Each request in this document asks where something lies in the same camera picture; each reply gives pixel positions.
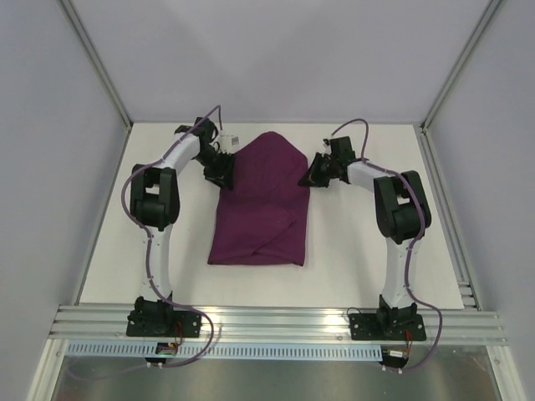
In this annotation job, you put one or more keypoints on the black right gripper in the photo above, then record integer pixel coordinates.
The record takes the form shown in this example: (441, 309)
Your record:
(323, 168)

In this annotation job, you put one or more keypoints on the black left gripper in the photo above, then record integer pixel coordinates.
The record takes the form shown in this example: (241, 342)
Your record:
(223, 175)

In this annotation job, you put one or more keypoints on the purple cloth drape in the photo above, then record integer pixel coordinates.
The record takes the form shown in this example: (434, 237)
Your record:
(262, 221)

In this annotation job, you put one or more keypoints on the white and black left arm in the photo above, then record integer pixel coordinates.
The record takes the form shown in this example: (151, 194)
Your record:
(150, 198)

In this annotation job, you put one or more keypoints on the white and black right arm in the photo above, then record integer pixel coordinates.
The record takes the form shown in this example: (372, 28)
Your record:
(402, 215)

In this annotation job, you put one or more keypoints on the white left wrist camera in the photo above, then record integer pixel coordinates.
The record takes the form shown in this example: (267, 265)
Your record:
(228, 143)

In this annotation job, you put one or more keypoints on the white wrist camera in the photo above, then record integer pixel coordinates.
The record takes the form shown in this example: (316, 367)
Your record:
(327, 143)
(228, 143)

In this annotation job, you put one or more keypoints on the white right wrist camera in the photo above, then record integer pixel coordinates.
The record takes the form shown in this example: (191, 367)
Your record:
(327, 143)

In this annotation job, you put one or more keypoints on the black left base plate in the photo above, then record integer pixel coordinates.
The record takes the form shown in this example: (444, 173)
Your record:
(163, 325)

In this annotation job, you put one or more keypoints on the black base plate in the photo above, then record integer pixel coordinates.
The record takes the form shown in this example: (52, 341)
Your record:
(163, 325)
(372, 327)

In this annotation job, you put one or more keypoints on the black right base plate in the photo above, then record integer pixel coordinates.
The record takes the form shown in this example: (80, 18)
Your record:
(372, 327)

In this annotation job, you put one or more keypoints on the white slotted cable duct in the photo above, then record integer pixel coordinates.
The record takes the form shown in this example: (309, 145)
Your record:
(249, 351)

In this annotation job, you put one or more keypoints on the aluminium mounting rail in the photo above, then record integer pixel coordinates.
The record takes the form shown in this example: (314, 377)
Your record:
(278, 325)

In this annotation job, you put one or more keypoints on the aluminium frame post left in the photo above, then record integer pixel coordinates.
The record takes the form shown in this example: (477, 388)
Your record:
(77, 25)

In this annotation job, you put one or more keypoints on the aluminium frame post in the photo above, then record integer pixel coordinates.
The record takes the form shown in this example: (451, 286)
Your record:
(77, 25)
(483, 24)

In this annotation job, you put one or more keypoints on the aluminium frame post right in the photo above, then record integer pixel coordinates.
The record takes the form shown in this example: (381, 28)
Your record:
(483, 24)

